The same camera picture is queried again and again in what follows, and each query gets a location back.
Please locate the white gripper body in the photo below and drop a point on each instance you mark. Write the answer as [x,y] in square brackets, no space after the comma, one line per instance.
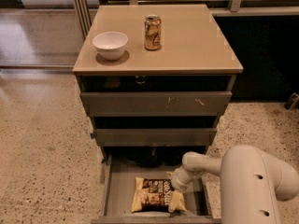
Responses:
[178,180]

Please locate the brown sea salt chip bag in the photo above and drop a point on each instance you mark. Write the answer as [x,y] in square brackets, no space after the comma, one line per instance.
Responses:
[151,195]

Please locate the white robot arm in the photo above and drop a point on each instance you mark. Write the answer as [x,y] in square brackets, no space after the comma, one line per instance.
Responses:
[252,183]

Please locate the grey open bottom drawer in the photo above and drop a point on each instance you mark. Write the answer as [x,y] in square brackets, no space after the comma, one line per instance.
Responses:
[119,190]

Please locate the grey middle drawer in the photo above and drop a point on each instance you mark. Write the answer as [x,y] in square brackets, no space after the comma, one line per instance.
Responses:
[154,137]

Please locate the grey top drawer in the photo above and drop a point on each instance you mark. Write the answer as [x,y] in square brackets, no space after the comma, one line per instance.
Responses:
[155,104]

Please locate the dark object on floor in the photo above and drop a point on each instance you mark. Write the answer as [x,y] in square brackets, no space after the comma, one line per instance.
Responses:
[292,101]

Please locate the white ceramic bowl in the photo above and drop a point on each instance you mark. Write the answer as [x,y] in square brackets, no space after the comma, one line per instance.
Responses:
[110,45]

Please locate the gold soda can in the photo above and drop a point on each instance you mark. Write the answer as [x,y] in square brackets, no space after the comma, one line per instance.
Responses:
[152,24]

